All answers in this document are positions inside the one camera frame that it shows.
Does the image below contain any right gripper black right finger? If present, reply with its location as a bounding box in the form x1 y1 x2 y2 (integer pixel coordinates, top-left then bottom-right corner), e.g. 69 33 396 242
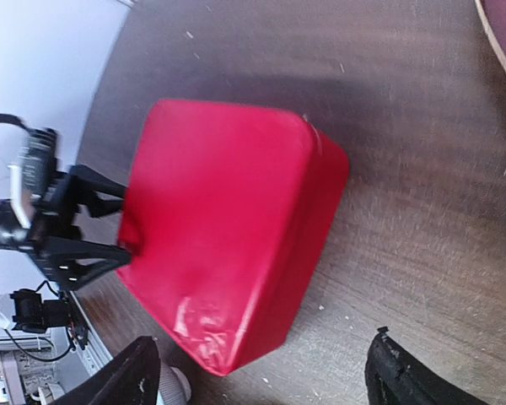
364 327 486 405

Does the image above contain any red square chocolate box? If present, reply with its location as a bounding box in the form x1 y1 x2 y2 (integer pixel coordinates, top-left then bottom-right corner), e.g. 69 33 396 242
219 123 350 375

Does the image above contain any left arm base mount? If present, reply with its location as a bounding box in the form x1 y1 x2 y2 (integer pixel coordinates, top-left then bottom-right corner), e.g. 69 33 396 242
9 281 89 350

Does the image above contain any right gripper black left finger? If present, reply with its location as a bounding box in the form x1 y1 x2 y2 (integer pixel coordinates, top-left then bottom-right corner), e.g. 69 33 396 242
54 336 160 405

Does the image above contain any red square box lid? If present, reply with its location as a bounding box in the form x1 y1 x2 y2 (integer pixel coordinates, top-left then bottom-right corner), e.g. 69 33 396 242
118 100 317 375

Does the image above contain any pale green ceramic bowl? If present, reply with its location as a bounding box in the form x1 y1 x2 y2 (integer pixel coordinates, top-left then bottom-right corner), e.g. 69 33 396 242
157 364 192 405

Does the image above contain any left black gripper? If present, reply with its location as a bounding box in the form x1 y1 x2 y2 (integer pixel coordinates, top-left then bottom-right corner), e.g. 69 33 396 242
0 113 131 291

